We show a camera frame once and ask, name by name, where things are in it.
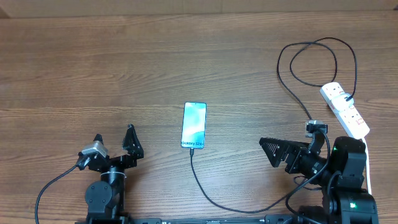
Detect white power strip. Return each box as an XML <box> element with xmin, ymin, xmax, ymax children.
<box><xmin>320</xmin><ymin>82</ymin><xmax>370</xmax><ymax>139</ymax></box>

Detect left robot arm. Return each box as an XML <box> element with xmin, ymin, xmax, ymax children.
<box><xmin>77</xmin><ymin>124</ymin><xmax>144</xmax><ymax>223</ymax></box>

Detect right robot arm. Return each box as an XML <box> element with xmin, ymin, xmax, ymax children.
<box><xmin>259</xmin><ymin>133</ymin><xmax>379</xmax><ymax>224</ymax></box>

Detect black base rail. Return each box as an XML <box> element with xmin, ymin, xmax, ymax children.
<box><xmin>76</xmin><ymin>215</ymin><xmax>298</xmax><ymax>224</ymax></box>

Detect white charger adapter plug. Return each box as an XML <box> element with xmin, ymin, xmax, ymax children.
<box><xmin>330</xmin><ymin>93</ymin><xmax>354</xmax><ymax>113</ymax></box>

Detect black camera cable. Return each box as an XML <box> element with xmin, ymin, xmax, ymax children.
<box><xmin>34</xmin><ymin>164</ymin><xmax>80</xmax><ymax>224</ymax></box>
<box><xmin>284</xmin><ymin>130</ymin><xmax>332</xmax><ymax>224</ymax></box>

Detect white power strip cord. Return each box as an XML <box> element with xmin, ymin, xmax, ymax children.
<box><xmin>360</xmin><ymin>137</ymin><xmax>373</xmax><ymax>195</ymax></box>

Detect blue Samsung Galaxy smartphone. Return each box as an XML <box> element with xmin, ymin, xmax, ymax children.
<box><xmin>181</xmin><ymin>102</ymin><xmax>207</xmax><ymax>149</ymax></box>

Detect black left camera cable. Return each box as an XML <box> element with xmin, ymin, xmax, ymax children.
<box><xmin>34</xmin><ymin>164</ymin><xmax>80</xmax><ymax>224</ymax></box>

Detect black right camera cable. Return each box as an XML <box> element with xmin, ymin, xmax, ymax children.
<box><xmin>284</xmin><ymin>130</ymin><xmax>332</xmax><ymax>224</ymax></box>

